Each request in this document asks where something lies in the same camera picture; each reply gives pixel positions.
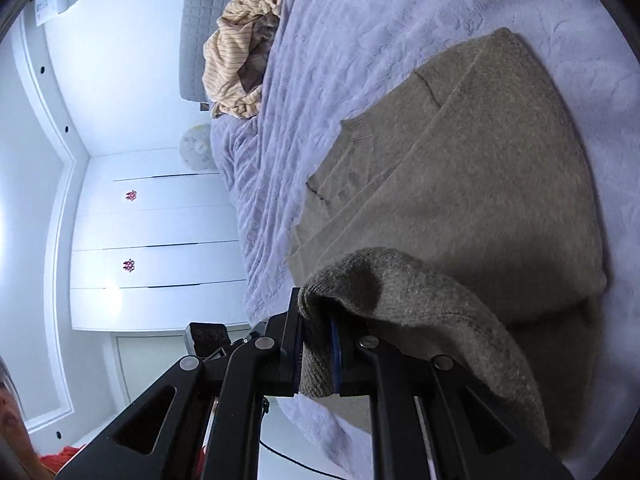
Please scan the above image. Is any white round plush toy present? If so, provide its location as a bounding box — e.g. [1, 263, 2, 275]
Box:
[179, 122, 217, 173]

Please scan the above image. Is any brown patterned cloth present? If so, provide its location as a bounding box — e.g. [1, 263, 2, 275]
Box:
[235, 10, 276, 96]

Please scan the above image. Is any beige striped cloth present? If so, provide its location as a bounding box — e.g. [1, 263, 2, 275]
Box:
[202, 0, 293, 121]

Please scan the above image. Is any lavender embossed blanket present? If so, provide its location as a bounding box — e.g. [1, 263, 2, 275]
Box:
[207, 0, 640, 480]

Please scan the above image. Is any white wardrobe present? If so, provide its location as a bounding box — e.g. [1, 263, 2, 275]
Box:
[70, 147, 251, 333]

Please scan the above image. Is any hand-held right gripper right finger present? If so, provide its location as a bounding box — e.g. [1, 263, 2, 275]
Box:
[327, 310, 581, 480]

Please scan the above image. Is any black cable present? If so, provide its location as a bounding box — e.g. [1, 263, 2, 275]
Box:
[260, 437, 331, 471]

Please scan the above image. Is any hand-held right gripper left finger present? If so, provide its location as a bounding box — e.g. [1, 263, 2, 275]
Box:
[52, 285, 306, 480]

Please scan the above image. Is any person's head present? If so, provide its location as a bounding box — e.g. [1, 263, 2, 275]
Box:
[0, 355, 51, 480]

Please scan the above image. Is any olive brown knit sweater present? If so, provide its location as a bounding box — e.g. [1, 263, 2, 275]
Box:
[285, 27, 611, 453]

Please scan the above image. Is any person's red clothing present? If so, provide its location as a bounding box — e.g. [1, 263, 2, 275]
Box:
[40, 445, 206, 480]

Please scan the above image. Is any grey quilted headboard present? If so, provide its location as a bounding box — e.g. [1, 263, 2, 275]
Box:
[179, 0, 261, 103]

